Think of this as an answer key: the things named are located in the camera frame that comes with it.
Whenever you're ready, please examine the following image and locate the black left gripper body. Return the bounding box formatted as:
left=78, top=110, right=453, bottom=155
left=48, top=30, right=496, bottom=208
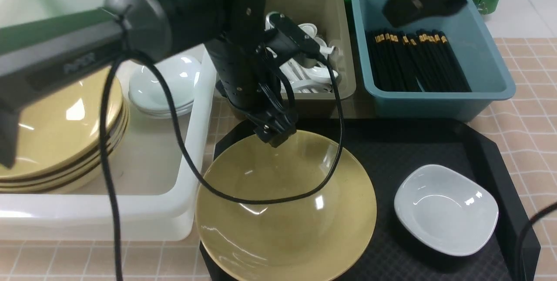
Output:
left=205, top=12, right=321, bottom=147

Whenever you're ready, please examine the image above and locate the yellow noodle bowl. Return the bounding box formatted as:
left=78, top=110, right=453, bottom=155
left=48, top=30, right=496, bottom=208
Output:
left=195, top=130, right=377, bottom=281

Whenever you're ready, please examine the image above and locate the white sauce dish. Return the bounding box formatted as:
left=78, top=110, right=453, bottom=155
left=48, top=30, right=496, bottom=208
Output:
left=394, top=164, right=499, bottom=257

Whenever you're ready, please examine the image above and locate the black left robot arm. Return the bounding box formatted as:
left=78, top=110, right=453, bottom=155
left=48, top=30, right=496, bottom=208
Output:
left=1, top=0, right=319, bottom=168

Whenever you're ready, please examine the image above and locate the pile of white spoons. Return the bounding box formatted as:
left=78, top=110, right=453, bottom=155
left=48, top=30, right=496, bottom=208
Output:
left=280, top=23, right=336, bottom=94

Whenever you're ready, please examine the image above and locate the olive green spoon bin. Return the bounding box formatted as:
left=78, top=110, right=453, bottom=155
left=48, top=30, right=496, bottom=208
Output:
left=265, top=0, right=356, bottom=119

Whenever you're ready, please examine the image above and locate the stack of white dishes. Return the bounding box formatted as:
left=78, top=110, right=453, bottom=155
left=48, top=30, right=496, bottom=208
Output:
left=128, top=54, right=201, bottom=119

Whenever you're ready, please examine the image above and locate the large white plastic tub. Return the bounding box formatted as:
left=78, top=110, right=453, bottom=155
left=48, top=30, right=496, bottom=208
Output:
left=1, top=0, right=198, bottom=241

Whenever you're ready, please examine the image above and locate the pile of black chopsticks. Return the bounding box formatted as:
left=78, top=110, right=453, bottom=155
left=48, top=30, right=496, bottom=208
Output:
left=364, top=29, right=472, bottom=93

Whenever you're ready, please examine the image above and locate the black serving tray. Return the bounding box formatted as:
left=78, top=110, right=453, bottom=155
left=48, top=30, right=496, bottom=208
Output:
left=199, top=118, right=540, bottom=281

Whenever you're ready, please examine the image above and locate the stack of yellow bowls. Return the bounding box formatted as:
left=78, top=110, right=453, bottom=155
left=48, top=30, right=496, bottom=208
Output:
left=0, top=68, right=110, bottom=194

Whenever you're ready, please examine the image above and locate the blue chopstick bin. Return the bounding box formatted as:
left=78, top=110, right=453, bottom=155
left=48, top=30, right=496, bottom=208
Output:
left=351, top=0, right=516, bottom=122

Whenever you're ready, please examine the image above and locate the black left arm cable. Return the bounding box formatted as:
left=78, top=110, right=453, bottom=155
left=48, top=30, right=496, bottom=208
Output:
left=99, top=48, right=345, bottom=281

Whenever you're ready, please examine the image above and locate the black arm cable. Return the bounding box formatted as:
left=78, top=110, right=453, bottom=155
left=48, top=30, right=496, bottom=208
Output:
left=513, top=203, right=557, bottom=281
left=99, top=48, right=345, bottom=281

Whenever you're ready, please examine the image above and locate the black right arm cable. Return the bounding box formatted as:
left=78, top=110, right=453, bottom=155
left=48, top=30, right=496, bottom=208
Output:
left=513, top=203, right=557, bottom=281

